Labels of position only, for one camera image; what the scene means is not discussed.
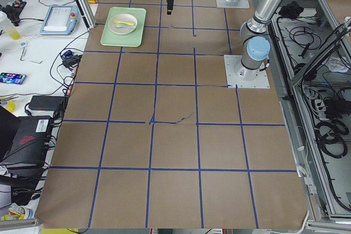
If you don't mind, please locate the cream round plate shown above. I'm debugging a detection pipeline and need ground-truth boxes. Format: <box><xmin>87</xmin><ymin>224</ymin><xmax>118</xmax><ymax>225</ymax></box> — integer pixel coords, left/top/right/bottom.
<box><xmin>107</xmin><ymin>13</ymin><xmax>138</xmax><ymax>35</ymax></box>

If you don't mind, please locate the yellow plastic fork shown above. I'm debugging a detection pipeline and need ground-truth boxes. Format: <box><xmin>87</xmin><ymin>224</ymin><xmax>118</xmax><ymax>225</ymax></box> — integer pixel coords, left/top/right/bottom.
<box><xmin>113</xmin><ymin>20</ymin><xmax>135</xmax><ymax>26</ymax></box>

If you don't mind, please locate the pale green plastic spoon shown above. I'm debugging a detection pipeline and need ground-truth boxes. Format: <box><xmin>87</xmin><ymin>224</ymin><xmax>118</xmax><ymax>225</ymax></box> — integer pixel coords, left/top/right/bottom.
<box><xmin>115</xmin><ymin>24</ymin><xmax>133</xmax><ymax>28</ymax></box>

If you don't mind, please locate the light green plastic tray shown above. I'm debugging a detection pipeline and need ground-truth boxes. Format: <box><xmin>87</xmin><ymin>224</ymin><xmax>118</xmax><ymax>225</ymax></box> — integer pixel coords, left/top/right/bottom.
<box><xmin>100</xmin><ymin>7</ymin><xmax>146</xmax><ymax>47</ymax></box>

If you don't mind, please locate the blue teach pendant near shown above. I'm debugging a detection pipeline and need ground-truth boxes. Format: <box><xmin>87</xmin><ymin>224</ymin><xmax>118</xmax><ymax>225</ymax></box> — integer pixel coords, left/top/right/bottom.
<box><xmin>39</xmin><ymin>5</ymin><xmax>79</xmax><ymax>35</ymax></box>

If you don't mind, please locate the clear bottle yellow liquid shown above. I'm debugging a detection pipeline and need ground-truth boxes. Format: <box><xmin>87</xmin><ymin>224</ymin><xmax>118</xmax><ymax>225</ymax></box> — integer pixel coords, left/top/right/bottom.
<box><xmin>0</xmin><ymin>11</ymin><xmax>21</xmax><ymax>40</ymax></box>

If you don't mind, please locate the black power adapter brick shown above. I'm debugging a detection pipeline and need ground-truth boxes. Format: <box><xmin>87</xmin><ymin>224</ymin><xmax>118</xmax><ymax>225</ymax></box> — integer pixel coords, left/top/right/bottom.
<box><xmin>29</xmin><ymin>95</ymin><xmax>64</xmax><ymax>111</ymax></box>

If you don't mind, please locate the smartphone with colourful screen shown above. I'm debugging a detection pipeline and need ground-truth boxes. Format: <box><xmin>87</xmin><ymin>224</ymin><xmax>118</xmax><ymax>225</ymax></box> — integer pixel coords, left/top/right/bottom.
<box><xmin>0</xmin><ymin>72</ymin><xmax>27</xmax><ymax>85</ymax></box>

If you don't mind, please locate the black computer box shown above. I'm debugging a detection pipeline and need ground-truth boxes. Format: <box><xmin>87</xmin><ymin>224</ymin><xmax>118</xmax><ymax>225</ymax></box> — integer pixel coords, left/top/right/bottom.
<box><xmin>1</xmin><ymin>116</ymin><xmax>53</xmax><ymax>167</ymax></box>

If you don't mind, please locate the black coiled cable bundle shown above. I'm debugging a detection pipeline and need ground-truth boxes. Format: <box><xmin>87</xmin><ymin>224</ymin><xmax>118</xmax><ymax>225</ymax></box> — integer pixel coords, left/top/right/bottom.
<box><xmin>315</xmin><ymin>121</ymin><xmax>349</xmax><ymax>159</ymax></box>

